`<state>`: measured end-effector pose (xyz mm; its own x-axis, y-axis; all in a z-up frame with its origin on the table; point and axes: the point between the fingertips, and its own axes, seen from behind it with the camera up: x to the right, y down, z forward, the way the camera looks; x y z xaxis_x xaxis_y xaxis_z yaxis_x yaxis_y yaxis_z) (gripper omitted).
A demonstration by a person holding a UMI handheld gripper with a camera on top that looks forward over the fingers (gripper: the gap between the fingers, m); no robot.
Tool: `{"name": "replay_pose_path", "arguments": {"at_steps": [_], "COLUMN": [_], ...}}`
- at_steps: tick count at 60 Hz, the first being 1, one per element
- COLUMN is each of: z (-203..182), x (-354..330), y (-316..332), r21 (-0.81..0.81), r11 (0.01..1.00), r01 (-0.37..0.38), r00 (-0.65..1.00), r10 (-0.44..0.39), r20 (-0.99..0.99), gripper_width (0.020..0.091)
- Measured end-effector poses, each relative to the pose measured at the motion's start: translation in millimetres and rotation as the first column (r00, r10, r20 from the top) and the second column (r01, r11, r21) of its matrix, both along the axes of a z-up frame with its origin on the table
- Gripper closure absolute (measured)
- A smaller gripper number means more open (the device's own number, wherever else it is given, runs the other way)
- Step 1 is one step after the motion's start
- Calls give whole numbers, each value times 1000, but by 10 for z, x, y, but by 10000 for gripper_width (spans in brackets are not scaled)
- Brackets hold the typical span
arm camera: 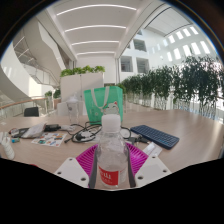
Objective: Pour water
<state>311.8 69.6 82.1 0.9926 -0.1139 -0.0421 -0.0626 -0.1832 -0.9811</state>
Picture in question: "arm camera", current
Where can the green tote bag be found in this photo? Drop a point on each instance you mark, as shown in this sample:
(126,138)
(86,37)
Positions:
(96,103)

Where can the white chair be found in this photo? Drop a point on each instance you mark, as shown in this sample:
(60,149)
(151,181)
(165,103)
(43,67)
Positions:
(63,108)

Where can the white packet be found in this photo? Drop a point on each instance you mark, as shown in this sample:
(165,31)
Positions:
(152,149)

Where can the black power adapter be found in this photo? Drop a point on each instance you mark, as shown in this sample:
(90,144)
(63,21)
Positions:
(52,127)

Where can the green plants atop cabinet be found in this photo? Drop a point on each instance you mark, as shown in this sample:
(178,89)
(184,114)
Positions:
(81,70)

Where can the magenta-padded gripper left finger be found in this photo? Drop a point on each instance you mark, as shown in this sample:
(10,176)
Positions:
(70,171)

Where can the black office chair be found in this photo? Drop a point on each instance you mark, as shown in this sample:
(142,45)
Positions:
(31,111)

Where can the tall clear drinking bottle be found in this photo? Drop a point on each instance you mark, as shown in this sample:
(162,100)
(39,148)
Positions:
(73,110)

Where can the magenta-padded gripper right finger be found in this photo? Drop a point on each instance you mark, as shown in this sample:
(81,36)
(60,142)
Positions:
(151,170)

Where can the potted plants by railing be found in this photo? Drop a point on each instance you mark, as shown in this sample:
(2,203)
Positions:
(56,94)

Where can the colourful sticker sheet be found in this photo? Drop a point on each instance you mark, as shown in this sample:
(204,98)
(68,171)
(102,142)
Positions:
(49,139)

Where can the white cabinet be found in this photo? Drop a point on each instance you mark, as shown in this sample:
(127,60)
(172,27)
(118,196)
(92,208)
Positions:
(81,85)

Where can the row of green trees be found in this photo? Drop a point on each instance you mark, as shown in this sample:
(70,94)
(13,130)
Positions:
(186,83)

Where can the small teal tube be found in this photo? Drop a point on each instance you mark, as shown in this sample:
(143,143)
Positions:
(15,140)

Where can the clear red-labelled water bottle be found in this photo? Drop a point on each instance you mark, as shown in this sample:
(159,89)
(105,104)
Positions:
(111,156)

